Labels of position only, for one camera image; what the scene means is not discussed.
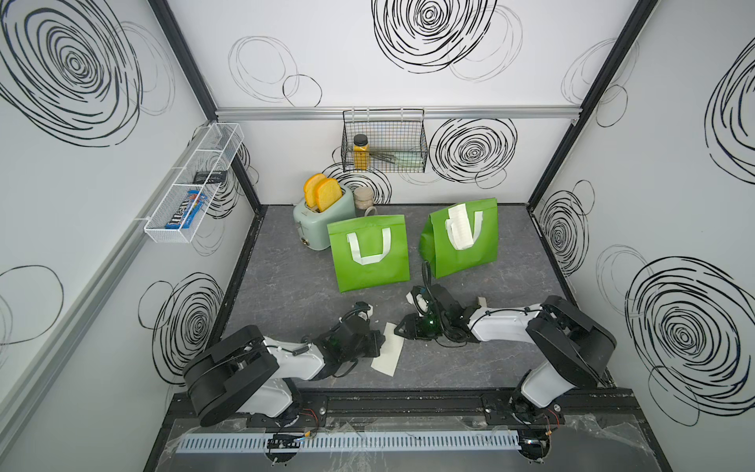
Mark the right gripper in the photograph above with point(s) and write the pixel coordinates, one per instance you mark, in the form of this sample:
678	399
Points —
411	327

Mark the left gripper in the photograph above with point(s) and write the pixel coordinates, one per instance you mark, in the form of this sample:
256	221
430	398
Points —
375	347

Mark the green tote bag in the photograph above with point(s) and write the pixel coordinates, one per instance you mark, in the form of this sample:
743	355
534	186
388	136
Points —
444	260
370	251

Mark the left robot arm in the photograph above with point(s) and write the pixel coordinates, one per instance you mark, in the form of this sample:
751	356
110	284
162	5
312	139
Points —
251	373

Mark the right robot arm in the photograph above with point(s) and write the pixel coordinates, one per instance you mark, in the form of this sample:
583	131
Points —
577	349

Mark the mint green toaster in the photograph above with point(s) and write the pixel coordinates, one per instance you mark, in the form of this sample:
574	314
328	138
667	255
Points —
312	227

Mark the beige lidded jar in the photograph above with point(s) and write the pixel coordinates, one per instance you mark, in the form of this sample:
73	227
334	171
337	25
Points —
364	199

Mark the right toast slice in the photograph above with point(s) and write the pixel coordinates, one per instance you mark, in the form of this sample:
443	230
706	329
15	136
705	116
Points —
326	194

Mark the toast slice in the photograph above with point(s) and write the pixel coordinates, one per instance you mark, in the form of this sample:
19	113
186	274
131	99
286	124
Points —
326	194
310	190

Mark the left toast slice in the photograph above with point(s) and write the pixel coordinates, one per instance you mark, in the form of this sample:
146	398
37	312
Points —
310	190

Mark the yellow juice bottle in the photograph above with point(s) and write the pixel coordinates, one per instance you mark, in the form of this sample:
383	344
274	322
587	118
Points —
361	152

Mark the blue candy packet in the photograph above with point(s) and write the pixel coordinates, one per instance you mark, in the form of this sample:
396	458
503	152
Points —
188	208

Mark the small black box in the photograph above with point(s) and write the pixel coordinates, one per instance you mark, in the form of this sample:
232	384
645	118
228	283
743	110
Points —
210	177

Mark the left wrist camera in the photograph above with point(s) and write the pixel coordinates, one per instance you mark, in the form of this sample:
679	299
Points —
363	310

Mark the grey slotted cable duct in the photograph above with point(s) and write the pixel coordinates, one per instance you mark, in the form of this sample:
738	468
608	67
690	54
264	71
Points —
422	441

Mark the black wire wall basket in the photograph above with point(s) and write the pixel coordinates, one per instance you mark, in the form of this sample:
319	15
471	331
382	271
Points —
397	138

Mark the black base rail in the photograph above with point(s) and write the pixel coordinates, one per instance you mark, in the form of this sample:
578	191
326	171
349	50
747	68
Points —
318	407

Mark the white wire wall shelf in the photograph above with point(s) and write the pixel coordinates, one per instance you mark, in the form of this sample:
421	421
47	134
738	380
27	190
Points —
214	147

